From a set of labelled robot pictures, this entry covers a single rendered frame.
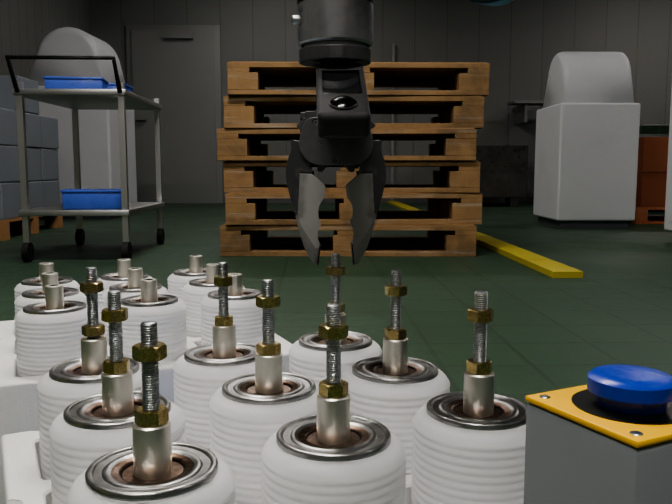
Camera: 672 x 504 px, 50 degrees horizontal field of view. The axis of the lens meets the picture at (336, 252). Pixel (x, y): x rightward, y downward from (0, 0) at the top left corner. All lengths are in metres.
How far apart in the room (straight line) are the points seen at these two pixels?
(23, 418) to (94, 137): 5.56
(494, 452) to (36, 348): 0.61
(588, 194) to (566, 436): 5.11
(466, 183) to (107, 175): 3.63
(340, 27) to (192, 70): 8.56
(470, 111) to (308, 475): 3.21
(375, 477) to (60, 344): 0.57
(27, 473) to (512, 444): 0.39
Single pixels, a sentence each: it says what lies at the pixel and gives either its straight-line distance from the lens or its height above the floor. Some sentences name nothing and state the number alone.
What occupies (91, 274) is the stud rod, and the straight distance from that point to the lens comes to 0.65.
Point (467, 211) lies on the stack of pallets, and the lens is 3.59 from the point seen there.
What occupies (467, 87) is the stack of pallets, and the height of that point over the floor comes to 0.82.
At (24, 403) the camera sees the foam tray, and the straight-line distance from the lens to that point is 0.93.
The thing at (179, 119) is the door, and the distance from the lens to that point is 9.22.
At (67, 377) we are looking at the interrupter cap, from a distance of 0.65.
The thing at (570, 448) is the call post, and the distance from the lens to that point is 0.36.
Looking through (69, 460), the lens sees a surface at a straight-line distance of 0.54.
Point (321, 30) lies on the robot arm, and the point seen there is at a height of 0.56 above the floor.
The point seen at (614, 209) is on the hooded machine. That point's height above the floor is 0.14.
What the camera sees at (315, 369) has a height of 0.23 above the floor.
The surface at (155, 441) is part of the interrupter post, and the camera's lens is 0.44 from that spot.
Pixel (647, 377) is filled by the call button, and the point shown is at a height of 0.33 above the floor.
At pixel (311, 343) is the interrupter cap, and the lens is 0.73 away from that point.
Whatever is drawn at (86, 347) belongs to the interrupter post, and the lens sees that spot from 0.66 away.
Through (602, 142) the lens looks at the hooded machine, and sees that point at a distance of 5.49.
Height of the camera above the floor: 0.43
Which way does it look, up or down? 7 degrees down
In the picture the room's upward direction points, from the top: straight up
